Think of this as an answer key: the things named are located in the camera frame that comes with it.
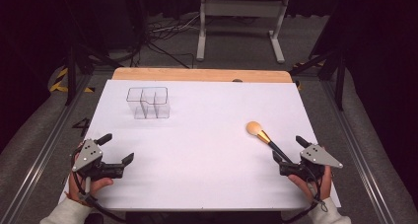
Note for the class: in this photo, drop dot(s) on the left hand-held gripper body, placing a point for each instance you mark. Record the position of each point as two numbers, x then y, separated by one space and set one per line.
95 163

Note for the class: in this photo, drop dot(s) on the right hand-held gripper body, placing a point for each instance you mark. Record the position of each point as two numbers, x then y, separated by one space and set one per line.
310 164

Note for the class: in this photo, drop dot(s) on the clear acrylic organizer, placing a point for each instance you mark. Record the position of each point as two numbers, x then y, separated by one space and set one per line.
148 103

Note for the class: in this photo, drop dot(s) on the person's right hand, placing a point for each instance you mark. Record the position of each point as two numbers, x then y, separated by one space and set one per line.
312 184

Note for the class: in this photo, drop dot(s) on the person's left hand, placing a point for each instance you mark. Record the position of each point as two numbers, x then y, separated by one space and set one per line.
88 186

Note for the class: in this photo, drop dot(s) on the yellow black floor tape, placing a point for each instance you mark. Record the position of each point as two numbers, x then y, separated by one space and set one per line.
62 82

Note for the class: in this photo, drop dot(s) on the white table mat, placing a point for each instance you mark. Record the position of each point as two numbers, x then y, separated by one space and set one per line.
203 145

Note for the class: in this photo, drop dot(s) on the black tripod stand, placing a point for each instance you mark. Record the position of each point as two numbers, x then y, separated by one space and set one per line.
85 59
325 69

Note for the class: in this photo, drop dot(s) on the wooden table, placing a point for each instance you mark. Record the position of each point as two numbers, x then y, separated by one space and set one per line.
197 75

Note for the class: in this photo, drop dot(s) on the white metal stand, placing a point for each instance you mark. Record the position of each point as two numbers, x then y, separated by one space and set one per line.
241 26

